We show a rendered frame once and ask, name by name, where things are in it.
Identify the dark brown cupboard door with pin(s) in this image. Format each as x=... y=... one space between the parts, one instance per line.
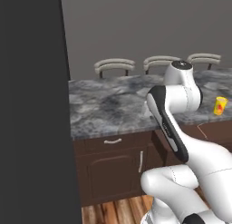
x=114 y=176

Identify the dark brown drawer front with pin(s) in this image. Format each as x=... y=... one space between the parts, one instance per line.
x=133 y=141

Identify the dark grey tall cabinet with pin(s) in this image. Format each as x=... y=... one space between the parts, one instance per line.
x=33 y=112

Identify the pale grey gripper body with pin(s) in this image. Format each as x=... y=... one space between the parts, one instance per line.
x=147 y=110

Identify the beige backed stool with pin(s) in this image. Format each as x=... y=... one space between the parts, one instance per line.
x=204 y=58
x=114 y=65
x=157 y=61

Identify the yellow smoothie cup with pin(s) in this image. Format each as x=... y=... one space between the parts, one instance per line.
x=220 y=106

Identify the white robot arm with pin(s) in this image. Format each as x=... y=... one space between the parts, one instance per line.
x=211 y=167

